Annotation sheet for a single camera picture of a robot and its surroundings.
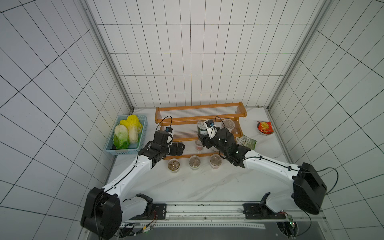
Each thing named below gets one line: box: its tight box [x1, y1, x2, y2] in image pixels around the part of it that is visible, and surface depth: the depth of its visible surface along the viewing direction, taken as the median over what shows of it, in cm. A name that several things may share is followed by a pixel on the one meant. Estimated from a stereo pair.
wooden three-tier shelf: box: [155, 101, 247, 160], surface depth 83 cm
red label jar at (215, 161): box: [209, 154, 223, 169], surface depth 86 cm
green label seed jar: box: [188, 155, 201, 171], surface depth 86 cm
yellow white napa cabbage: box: [119, 114, 143, 144], surface depth 102 cm
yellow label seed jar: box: [167, 158, 181, 173], surface depth 85 cm
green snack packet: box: [236, 134, 258, 151], surface depth 100 cm
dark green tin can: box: [197, 119, 208, 141], surface depth 76 cm
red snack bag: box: [257, 121, 274, 135], surface depth 102 cm
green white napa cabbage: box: [113, 124, 130, 150], surface depth 94 cm
